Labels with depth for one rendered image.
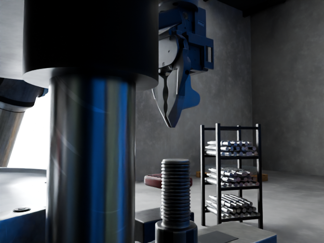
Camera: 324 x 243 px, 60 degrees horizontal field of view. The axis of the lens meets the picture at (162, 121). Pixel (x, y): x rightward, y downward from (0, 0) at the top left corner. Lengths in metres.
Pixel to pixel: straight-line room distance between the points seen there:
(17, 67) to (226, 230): 0.17
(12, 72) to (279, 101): 7.57
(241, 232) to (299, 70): 7.36
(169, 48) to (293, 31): 7.45
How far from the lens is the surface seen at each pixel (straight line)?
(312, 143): 7.26
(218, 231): 0.22
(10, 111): 0.80
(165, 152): 5.92
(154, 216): 0.44
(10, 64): 0.17
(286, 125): 7.56
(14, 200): 0.20
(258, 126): 2.64
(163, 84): 0.46
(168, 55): 0.46
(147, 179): 0.45
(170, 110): 0.44
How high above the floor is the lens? 0.82
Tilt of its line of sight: 3 degrees up
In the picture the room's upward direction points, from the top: straight up
